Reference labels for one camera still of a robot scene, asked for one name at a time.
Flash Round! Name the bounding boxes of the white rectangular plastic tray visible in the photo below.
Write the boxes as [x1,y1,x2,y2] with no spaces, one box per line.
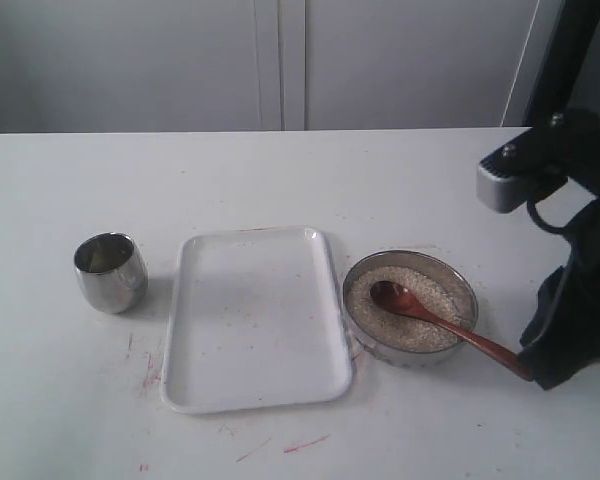
[160,226,353,415]

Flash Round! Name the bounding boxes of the round steel rice bowl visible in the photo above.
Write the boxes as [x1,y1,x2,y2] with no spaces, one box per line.
[342,250,478,367]

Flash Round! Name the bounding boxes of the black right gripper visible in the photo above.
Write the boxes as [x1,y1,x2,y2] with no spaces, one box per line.
[517,169,600,390]

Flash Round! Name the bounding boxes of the stainless steel cup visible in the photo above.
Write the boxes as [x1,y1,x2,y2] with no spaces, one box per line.
[73,232,149,314]

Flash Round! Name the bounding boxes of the brown wooden spoon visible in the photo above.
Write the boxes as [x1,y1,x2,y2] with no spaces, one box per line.
[370,281,533,382]

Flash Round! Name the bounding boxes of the white cabinet doors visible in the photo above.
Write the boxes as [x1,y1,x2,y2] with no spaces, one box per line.
[0,1,564,133]

